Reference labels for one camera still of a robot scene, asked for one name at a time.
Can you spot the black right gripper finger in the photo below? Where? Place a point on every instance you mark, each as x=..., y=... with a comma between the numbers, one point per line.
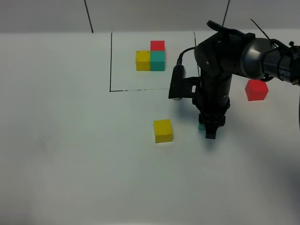
x=212, y=123
x=200, y=119

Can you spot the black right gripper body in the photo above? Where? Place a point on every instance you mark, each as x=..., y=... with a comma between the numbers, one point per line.
x=219, y=57

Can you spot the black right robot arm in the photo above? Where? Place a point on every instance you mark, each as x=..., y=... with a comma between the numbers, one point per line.
x=266, y=59

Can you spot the green template block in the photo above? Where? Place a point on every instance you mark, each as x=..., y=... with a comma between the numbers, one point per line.
x=157, y=60

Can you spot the red template block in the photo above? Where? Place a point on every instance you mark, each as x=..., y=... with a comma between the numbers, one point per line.
x=157, y=45

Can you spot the yellow template block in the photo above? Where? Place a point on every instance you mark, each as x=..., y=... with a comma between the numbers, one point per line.
x=142, y=60

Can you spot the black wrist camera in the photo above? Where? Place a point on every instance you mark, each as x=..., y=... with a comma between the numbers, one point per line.
x=180, y=86

